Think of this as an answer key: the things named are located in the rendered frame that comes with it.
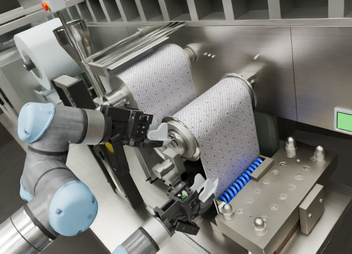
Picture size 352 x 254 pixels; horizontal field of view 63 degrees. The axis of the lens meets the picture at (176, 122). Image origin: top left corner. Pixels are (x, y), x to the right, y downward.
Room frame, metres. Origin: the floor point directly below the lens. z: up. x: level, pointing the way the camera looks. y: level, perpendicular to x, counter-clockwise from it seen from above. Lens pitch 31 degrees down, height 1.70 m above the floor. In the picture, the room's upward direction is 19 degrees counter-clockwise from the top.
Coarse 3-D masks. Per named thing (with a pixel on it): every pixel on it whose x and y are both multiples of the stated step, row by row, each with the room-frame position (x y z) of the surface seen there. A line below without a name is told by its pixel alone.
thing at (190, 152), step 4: (248, 92) 0.74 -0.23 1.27; (168, 124) 0.66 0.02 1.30; (172, 124) 0.64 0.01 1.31; (176, 124) 0.64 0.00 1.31; (168, 128) 0.67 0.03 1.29; (172, 128) 0.65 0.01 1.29; (176, 128) 0.63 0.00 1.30; (180, 128) 0.62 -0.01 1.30; (180, 132) 0.62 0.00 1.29; (184, 132) 0.61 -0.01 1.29; (184, 136) 0.61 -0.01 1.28; (188, 136) 0.61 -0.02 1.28; (188, 140) 0.60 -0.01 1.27; (188, 144) 0.61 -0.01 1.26; (192, 144) 0.60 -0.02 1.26; (188, 148) 0.61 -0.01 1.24; (192, 148) 0.60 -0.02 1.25; (188, 152) 0.62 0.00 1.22; (192, 152) 0.60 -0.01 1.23; (184, 156) 0.64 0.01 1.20; (188, 156) 0.62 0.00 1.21
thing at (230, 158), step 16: (240, 128) 0.69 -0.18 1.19; (224, 144) 0.65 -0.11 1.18; (240, 144) 0.68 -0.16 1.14; (256, 144) 0.72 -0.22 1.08; (208, 160) 0.61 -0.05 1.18; (224, 160) 0.64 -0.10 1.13; (240, 160) 0.68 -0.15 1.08; (208, 176) 0.60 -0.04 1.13; (224, 176) 0.63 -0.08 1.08; (224, 192) 0.62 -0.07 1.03
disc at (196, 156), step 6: (162, 120) 0.69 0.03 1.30; (168, 120) 0.67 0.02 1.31; (174, 120) 0.64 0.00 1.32; (180, 126) 0.63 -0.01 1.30; (186, 126) 0.61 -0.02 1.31; (186, 132) 0.61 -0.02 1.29; (192, 138) 0.60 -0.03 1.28; (198, 144) 0.59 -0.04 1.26; (198, 150) 0.59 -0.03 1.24; (192, 156) 0.62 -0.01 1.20; (198, 156) 0.60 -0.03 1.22
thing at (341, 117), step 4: (340, 116) 0.58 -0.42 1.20; (344, 116) 0.57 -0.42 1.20; (348, 116) 0.57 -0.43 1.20; (340, 120) 0.58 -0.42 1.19; (344, 120) 0.57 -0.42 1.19; (348, 120) 0.56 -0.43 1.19; (340, 124) 0.58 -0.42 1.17; (344, 124) 0.57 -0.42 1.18; (348, 124) 0.56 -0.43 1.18; (344, 128) 0.57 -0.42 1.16; (348, 128) 0.56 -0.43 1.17
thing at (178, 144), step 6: (168, 132) 0.65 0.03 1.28; (174, 132) 0.64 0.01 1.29; (174, 138) 0.63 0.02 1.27; (180, 138) 0.62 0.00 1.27; (174, 144) 0.64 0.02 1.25; (180, 144) 0.62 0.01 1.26; (186, 144) 0.62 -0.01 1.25; (174, 150) 0.65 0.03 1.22; (180, 150) 0.62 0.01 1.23; (186, 150) 0.62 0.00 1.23
